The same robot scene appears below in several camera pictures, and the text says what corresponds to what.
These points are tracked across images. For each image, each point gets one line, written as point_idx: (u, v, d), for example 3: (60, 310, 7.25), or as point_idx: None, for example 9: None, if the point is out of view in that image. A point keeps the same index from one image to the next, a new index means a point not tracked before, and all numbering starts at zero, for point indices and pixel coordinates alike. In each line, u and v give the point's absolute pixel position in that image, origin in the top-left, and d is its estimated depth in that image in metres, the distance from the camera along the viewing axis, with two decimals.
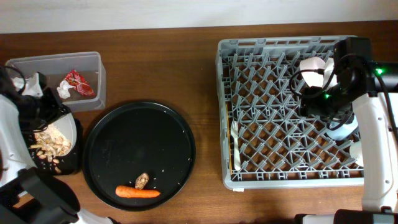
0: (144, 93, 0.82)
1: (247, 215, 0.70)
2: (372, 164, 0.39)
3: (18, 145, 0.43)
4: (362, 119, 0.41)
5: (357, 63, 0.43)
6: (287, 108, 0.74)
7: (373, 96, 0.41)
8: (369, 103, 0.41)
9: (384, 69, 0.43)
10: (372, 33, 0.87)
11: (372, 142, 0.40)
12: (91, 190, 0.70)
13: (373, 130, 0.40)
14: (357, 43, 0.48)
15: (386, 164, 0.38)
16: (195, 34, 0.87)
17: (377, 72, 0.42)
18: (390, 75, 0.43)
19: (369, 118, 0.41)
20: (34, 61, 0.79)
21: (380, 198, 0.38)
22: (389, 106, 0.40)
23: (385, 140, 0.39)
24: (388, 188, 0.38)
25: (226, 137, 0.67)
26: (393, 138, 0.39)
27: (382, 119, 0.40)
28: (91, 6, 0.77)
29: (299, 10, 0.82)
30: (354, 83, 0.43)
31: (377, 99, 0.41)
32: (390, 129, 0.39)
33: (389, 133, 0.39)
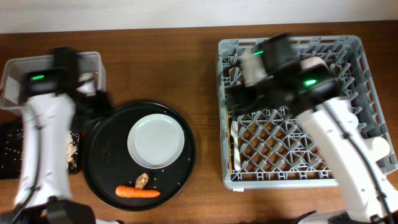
0: (145, 93, 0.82)
1: (247, 215, 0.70)
2: (342, 177, 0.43)
3: (59, 162, 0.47)
4: (318, 138, 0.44)
5: (282, 78, 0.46)
6: (287, 108, 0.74)
7: (315, 112, 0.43)
8: (313, 121, 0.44)
9: (313, 77, 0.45)
10: (372, 33, 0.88)
11: (331, 157, 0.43)
12: (92, 190, 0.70)
13: (329, 146, 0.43)
14: (280, 47, 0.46)
15: (350, 173, 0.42)
16: (196, 35, 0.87)
17: (306, 84, 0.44)
18: (321, 83, 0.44)
19: (322, 136, 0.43)
20: (33, 61, 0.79)
21: (365, 205, 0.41)
22: (335, 116, 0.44)
23: (344, 151, 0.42)
24: (365, 196, 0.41)
25: (226, 137, 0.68)
26: (350, 144, 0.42)
27: (333, 130, 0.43)
28: (91, 7, 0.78)
29: (298, 10, 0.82)
30: (293, 101, 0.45)
31: (320, 112, 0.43)
32: (344, 136, 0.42)
33: (344, 140, 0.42)
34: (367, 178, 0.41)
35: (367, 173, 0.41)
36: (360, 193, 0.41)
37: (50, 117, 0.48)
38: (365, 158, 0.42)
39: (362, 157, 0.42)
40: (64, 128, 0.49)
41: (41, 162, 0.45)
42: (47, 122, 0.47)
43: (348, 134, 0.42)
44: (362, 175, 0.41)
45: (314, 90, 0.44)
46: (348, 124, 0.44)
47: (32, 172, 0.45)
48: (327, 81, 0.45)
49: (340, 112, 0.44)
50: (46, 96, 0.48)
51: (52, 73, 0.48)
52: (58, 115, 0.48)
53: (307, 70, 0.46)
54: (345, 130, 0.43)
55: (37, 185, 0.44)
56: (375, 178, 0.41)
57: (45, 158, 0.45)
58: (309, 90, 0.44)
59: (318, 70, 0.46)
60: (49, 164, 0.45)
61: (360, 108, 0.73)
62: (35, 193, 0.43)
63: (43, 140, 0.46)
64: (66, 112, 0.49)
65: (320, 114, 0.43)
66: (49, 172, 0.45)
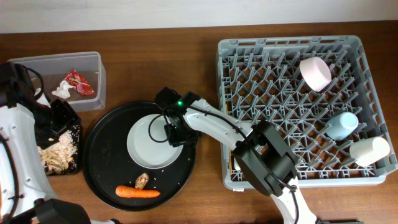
0: (145, 93, 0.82)
1: (247, 216, 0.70)
2: (219, 135, 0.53)
3: (36, 168, 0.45)
4: (201, 127, 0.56)
5: (170, 108, 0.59)
6: (287, 108, 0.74)
7: (202, 116, 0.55)
8: (189, 117, 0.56)
9: (183, 100, 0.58)
10: (372, 33, 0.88)
11: (210, 131, 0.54)
12: (91, 190, 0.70)
13: (203, 124, 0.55)
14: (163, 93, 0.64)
15: (219, 129, 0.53)
16: (195, 35, 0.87)
17: (183, 104, 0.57)
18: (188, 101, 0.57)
19: (198, 123, 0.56)
20: (33, 61, 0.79)
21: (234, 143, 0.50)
22: (197, 107, 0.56)
23: (209, 124, 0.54)
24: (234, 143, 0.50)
25: None
26: (210, 116, 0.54)
27: (198, 115, 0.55)
28: (92, 6, 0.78)
29: (299, 10, 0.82)
30: (179, 122, 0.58)
31: (194, 112, 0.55)
32: (205, 114, 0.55)
33: (207, 116, 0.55)
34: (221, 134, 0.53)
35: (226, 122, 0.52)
36: (229, 139, 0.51)
37: (10, 128, 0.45)
38: (224, 117, 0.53)
39: (223, 117, 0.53)
40: (29, 134, 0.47)
41: (17, 170, 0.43)
42: (12, 133, 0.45)
43: (208, 111, 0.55)
44: (223, 126, 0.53)
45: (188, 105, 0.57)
46: (208, 107, 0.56)
47: (9, 183, 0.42)
48: (194, 101, 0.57)
49: (201, 103, 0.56)
50: (4, 109, 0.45)
51: (2, 86, 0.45)
52: (20, 125, 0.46)
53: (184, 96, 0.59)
54: (204, 110, 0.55)
55: (19, 193, 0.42)
56: (226, 127, 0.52)
57: (18, 166, 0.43)
58: (183, 107, 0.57)
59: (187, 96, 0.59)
60: (25, 169, 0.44)
61: (360, 108, 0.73)
62: (20, 201, 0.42)
63: (12, 148, 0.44)
64: (28, 119, 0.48)
65: (190, 114, 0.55)
66: (28, 178, 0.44)
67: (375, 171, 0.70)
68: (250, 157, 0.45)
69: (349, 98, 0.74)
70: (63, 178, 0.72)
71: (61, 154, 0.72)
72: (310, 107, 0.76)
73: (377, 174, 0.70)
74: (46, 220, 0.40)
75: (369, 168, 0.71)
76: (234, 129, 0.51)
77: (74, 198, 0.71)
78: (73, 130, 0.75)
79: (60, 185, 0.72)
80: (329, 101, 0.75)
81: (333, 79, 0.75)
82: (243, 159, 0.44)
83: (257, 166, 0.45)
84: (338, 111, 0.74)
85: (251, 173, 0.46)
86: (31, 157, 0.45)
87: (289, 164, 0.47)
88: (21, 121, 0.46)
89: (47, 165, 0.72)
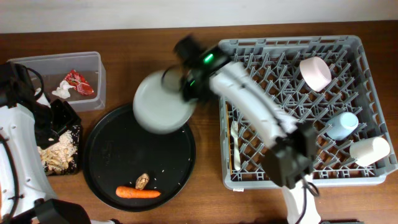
0: None
1: (247, 215, 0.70)
2: (253, 117, 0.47)
3: (36, 168, 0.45)
4: (230, 96, 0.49)
5: (192, 61, 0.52)
6: (287, 108, 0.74)
7: (239, 87, 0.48)
8: (219, 82, 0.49)
9: (212, 55, 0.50)
10: (372, 33, 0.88)
11: (244, 107, 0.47)
12: (92, 190, 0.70)
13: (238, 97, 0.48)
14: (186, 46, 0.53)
15: (258, 111, 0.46)
16: (196, 35, 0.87)
17: (208, 61, 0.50)
18: (216, 58, 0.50)
19: (226, 91, 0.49)
20: (34, 61, 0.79)
21: (273, 134, 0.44)
22: (232, 74, 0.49)
23: (243, 98, 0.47)
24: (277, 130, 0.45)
25: (226, 137, 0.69)
26: (247, 91, 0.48)
27: (234, 84, 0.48)
28: (92, 6, 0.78)
29: (298, 10, 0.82)
30: (200, 79, 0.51)
31: (222, 78, 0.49)
32: (241, 86, 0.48)
33: (242, 89, 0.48)
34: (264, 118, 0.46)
35: (266, 107, 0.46)
36: (266, 126, 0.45)
37: (10, 128, 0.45)
38: (263, 99, 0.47)
39: (262, 99, 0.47)
40: (30, 134, 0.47)
41: (17, 170, 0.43)
42: (12, 134, 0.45)
43: (244, 84, 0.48)
44: (262, 111, 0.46)
45: (216, 65, 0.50)
46: (244, 77, 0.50)
47: (9, 183, 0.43)
48: (224, 61, 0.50)
49: (237, 71, 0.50)
50: (4, 109, 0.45)
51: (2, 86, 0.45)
52: (21, 124, 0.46)
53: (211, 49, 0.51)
54: (240, 82, 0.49)
55: (18, 193, 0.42)
56: (267, 110, 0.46)
57: (18, 166, 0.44)
58: (211, 65, 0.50)
59: (216, 50, 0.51)
60: (25, 170, 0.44)
61: (360, 108, 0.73)
62: (20, 201, 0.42)
63: (12, 148, 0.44)
64: (28, 119, 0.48)
65: (222, 76, 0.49)
66: (28, 178, 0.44)
67: (375, 171, 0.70)
68: (285, 156, 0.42)
69: (349, 98, 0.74)
70: (63, 178, 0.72)
71: (61, 154, 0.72)
72: (310, 107, 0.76)
73: (377, 174, 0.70)
74: (46, 220, 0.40)
75: (369, 167, 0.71)
76: (276, 120, 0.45)
77: (74, 198, 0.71)
78: (73, 130, 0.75)
79: (60, 185, 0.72)
80: (329, 101, 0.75)
81: (333, 79, 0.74)
82: (278, 156, 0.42)
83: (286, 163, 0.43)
84: (338, 111, 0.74)
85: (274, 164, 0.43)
86: (30, 157, 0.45)
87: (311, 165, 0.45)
88: (21, 121, 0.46)
89: (47, 165, 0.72)
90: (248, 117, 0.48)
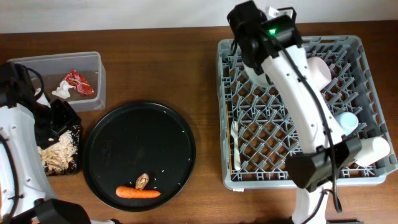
0: (145, 92, 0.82)
1: (247, 215, 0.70)
2: (300, 119, 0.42)
3: (36, 168, 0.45)
4: (274, 79, 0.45)
5: (249, 30, 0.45)
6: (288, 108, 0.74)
7: (288, 75, 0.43)
8: (276, 66, 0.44)
9: (275, 27, 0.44)
10: (372, 33, 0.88)
11: (291, 102, 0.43)
12: (92, 190, 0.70)
13: (291, 91, 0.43)
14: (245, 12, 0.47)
15: (310, 113, 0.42)
16: (196, 35, 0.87)
17: (272, 33, 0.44)
18: (282, 32, 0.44)
19: (279, 78, 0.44)
20: (34, 61, 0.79)
21: (317, 143, 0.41)
22: (292, 60, 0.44)
23: (297, 90, 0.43)
24: (314, 131, 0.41)
25: (226, 137, 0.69)
26: (303, 86, 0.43)
27: (291, 74, 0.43)
28: (91, 6, 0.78)
29: (298, 10, 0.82)
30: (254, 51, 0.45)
31: (280, 60, 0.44)
32: (299, 79, 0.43)
33: (300, 84, 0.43)
34: (308, 114, 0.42)
35: (319, 112, 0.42)
36: (313, 133, 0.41)
37: (10, 128, 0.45)
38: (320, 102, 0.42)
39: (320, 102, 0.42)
40: (29, 134, 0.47)
41: (17, 170, 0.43)
42: (11, 134, 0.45)
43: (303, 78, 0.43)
44: (315, 114, 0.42)
45: (278, 40, 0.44)
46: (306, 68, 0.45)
47: (9, 183, 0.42)
48: (285, 33, 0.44)
49: (299, 57, 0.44)
50: (4, 108, 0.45)
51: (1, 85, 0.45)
52: (21, 124, 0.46)
53: (274, 19, 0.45)
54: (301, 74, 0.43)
55: (19, 193, 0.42)
56: (321, 109, 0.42)
57: (18, 165, 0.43)
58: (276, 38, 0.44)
59: (281, 20, 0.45)
60: (25, 170, 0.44)
61: (360, 108, 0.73)
62: (20, 201, 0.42)
63: (12, 148, 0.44)
64: (27, 119, 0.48)
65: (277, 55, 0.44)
66: (28, 178, 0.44)
67: (375, 171, 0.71)
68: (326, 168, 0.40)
69: (349, 98, 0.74)
70: (63, 178, 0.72)
71: (61, 154, 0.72)
72: None
73: (377, 174, 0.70)
74: (46, 220, 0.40)
75: (369, 168, 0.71)
76: (324, 129, 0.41)
77: (74, 198, 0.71)
78: (73, 130, 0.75)
79: (60, 185, 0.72)
80: (329, 101, 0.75)
81: (333, 79, 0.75)
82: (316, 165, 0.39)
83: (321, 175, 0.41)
84: (338, 111, 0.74)
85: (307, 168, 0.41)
86: (30, 157, 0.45)
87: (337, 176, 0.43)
88: (20, 121, 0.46)
89: (47, 165, 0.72)
90: (290, 109, 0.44)
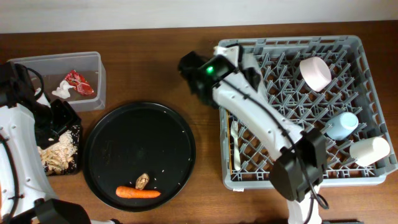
0: (144, 93, 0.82)
1: (247, 215, 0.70)
2: (260, 131, 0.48)
3: (36, 168, 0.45)
4: (227, 105, 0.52)
5: (194, 73, 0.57)
6: (287, 108, 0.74)
7: (234, 98, 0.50)
8: (222, 93, 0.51)
9: (212, 65, 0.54)
10: (372, 33, 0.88)
11: (247, 117, 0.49)
12: (92, 190, 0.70)
13: (240, 109, 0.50)
14: (188, 60, 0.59)
15: (262, 122, 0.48)
16: (195, 35, 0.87)
17: (210, 71, 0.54)
18: (219, 69, 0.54)
19: (230, 102, 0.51)
20: (34, 61, 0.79)
21: (280, 145, 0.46)
22: (233, 84, 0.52)
23: (245, 107, 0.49)
24: (273, 135, 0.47)
25: (226, 137, 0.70)
26: (249, 102, 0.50)
27: (236, 96, 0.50)
28: (91, 6, 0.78)
29: (299, 10, 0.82)
30: (202, 89, 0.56)
31: (222, 88, 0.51)
32: (244, 97, 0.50)
33: (246, 100, 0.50)
34: (264, 123, 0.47)
35: (272, 120, 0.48)
36: (272, 139, 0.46)
37: (10, 128, 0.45)
38: (268, 109, 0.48)
39: (268, 110, 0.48)
40: (30, 134, 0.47)
41: (17, 169, 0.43)
42: (12, 133, 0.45)
43: (246, 95, 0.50)
44: (268, 122, 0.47)
45: (218, 74, 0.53)
46: (247, 87, 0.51)
47: (9, 183, 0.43)
48: (224, 70, 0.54)
49: (239, 81, 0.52)
50: (4, 108, 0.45)
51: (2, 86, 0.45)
52: (22, 124, 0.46)
53: (210, 61, 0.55)
54: (244, 93, 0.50)
55: (18, 194, 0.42)
56: (270, 117, 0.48)
57: (18, 165, 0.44)
58: (212, 75, 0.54)
59: (219, 60, 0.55)
60: (25, 170, 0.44)
61: (360, 108, 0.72)
62: (20, 201, 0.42)
63: (12, 148, 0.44)
64: (27, 119, 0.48)
65: (222, 88, 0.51)
66: (27, 178, 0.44)
67: (375, 171, 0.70)
68: (295, 168, 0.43)
69: (349, 98, 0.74)
70: (63, 178, 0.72)
71: (61, 154, 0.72)
72: (310, 107, 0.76)
73: (377, 174, 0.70)
74: (46, 220, 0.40)
75: (369, 167, 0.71)
76: (281, 130, 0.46)
77: (74, 198, 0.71)
78: (73, 130, 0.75)
79: (60, 185, 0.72)
80: (329, 101, 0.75)
81: (333, 79, 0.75)
82: (286, 167, 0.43)
83: (296, 176, 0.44)
84: (338, 111, 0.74)
85: (283, 177, 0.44)
86: (31, 156, 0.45)
87: (319, 172, 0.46)
88: (20, 121, 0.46)
89: (47, 165, 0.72)
90: (249, 126, 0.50)
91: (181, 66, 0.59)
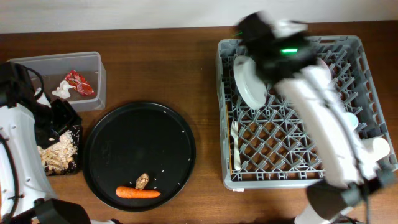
0: (144, 93, 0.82)
1: (247, 215, 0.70)
2: (325, 149, 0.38)
3: (36, 168, 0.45)
4: (294, 101, 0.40)
5: (258, 48, 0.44)
6: (287, 108, 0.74)
7: (310, 99, 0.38)
8: (293, 87, 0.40)
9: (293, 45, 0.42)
10: (372, 33, 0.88)
11: (315, 127, 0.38)
12: (91, 190, 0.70)
13: (313, 117, 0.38)
14: (259, 24, 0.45)
15: (337, 144, 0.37)
16: (196, 35, 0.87)
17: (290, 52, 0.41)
18: (296, 51, 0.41)
19: (299, 102, 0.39)
20: (34, 61, 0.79)
21: (349, 178, 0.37)
22: (313, 81, 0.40)
23: (321, 117, 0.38)
24: (342, 163, 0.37)
25: (226, 137, 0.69)
26: (331, 112, 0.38)
27: (315, 98, 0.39)
28: (91, 7, 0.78)
29: (299, 10, 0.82)
30: (270, 70, 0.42)
31: (303, 84, 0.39)
32: (323, 104, 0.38)
33: (328, 109, 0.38)
34: (334, 145, 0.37)
35: (347, 145, 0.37)
36: (341, 167, 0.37)
37: (10, 128, 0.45)
38: (349, 132, 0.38)
39: (347, 130, 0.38)
40: (30, 135, 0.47)
41: (17, 169, 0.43)
42: (12, 134, 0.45)
43: (328, 102, 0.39)
44: (342, 145, 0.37)
45: (295, 58, 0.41)
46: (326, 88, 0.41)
47: (8, 183, 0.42)
48: (305, 51, 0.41)
49: (320, 78, 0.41)
50: (4, 108, 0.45)
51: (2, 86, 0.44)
52: (22, 126, 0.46)
53: (286, 38, 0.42)
54: (325, 98, 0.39)
55: (18, 193, 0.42)
56: (349, 140, 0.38)
57: (18, 165, 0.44)
58: (291, 58, 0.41)
59: (296, 38, 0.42)
60: (25, 170, 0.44)
61: (360, 108, 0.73)
62: (20, 201, 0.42)
63: (12, 148, 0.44)
64: (27, 119, 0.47)
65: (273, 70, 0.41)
66: (27, 178, 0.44)
67: None
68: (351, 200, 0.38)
69: (349, 98, 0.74)
70: (63, 178, 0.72)
71: (61, 154, 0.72)
72: None
73: None
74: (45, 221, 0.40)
75: None
76: (356, 162, 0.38)
77: (74, 198, 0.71)
78: (73, 130, 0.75)
79: (60, 185, 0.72)
80: None
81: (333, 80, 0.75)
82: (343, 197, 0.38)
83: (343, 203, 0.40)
84: None
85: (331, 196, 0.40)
86: (31, 155, 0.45)
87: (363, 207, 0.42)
88: (20, 121, 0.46)
89: (47, 165, 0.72)
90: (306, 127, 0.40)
91: (245, 32, 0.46)
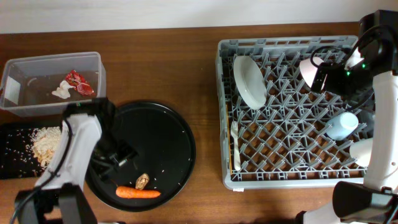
0: (145, 93, 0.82)
1: (248, 215, 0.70)
2: (382, 152, 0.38)
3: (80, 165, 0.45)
4: (379, 96, 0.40)
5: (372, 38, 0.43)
6: (287, 108, 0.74)
7: None
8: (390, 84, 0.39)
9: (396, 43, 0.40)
10: None
11: (386, 130, 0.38)
12: (91, 190, 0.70)
13: (388, 117, 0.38)
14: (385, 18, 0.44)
15: (396, 149, 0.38)
16: (195, 35, 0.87)
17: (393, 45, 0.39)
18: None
19: (387, 100, 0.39)
20: (34, 61, 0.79)
21: (388, 183, 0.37)
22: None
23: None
24: (393, 170, 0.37)
25: (226, 137, 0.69)
26: None
27: None
28: (91, 6, 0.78)
29: (298, 10, 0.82)
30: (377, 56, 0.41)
31: None
32: None
33: None
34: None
35: None
36: (390, 172, 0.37)
37: (81, 128, 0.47)
38: None
39: None
40: (89, 144, 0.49)
41: (68, 155, 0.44)
42: (78, 129, 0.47)
43: None
44: None
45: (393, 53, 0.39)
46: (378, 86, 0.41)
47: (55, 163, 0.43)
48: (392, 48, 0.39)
49: None
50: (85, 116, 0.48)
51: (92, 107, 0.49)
52: (87, 128, 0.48)
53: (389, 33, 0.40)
54: None
55: (56, 174, 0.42)
56: None
57: (70, 154, 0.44)
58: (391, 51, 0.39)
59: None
60: (73, 161, 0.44)
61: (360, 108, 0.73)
62: (54, 180, 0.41)
63: (73, 140, 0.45)
64: (96, 132, 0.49)
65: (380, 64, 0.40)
66: (69, 166, 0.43)
67: None
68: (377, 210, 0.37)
69: None
70: None
71: None
72: (310, 107, 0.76)
73: None
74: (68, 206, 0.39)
75: None
76: None
77: None
78: None
79: None
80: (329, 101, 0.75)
81: None
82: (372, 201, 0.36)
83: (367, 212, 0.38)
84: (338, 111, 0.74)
85: (357, 199, 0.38)
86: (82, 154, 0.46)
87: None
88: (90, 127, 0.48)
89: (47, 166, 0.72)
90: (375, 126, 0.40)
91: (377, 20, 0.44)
